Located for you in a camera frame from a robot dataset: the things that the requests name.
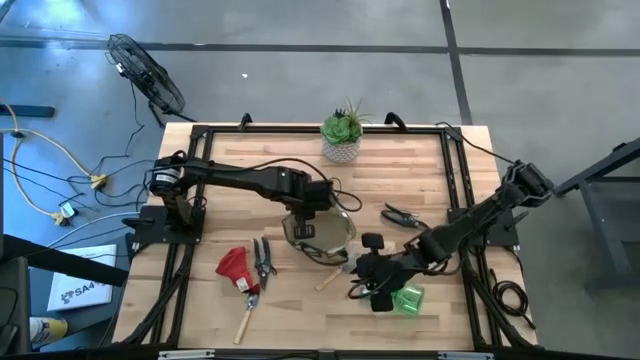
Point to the clear mesh tool bag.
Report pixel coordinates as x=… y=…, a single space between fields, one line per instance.
x=325 y=235

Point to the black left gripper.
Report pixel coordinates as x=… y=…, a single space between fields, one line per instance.
x=310 y=212

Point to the black aluminium table frame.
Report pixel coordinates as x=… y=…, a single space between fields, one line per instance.
x=275 y=129

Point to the black pruning shears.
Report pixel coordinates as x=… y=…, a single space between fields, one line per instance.
x=407 y=220

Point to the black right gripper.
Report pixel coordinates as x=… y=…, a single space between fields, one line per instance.
x=382 y=270

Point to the black chair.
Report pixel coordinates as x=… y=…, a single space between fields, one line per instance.
x=12 y=300

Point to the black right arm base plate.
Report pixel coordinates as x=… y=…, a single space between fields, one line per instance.
x=507 y=235

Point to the black desk frame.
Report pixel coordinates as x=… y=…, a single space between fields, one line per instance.
x=60 y=260

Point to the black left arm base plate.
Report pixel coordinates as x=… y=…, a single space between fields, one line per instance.
x=150 y=230

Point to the dark metal side table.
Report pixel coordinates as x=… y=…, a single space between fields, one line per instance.
x=597 y=169

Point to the black table clamp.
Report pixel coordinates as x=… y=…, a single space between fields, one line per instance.
x=395 y=120
x=245 y=121

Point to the succulent in white pot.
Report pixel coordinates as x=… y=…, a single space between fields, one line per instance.
x=341 y=131

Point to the silver table bracket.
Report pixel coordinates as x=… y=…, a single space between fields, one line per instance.
x=186 y=354
x=465 y=355

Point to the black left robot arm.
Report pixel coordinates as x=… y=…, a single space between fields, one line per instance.
x=240 y=177

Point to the black floor fan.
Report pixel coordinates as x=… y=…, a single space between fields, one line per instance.
x=145 y=75

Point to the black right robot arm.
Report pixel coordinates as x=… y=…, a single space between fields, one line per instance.
x=465 y=227

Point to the red gardening glove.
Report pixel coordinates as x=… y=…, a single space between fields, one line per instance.
x=232 y=267

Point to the white power adapter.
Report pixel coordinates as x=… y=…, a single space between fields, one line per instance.
x=67 y=210

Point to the white printed cardboard box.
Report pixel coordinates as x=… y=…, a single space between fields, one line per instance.
x=80 y=285

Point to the black floor bar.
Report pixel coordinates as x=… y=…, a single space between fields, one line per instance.
x=25 y=111

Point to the yellow and white can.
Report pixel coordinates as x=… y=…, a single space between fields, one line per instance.
x=47 y=330

